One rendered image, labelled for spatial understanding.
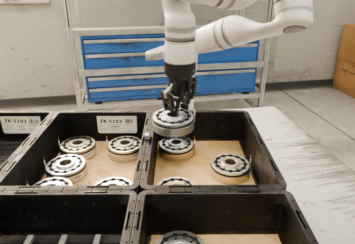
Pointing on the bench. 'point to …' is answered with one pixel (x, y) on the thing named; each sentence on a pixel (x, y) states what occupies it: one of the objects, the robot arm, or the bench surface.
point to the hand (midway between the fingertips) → (179, 114)
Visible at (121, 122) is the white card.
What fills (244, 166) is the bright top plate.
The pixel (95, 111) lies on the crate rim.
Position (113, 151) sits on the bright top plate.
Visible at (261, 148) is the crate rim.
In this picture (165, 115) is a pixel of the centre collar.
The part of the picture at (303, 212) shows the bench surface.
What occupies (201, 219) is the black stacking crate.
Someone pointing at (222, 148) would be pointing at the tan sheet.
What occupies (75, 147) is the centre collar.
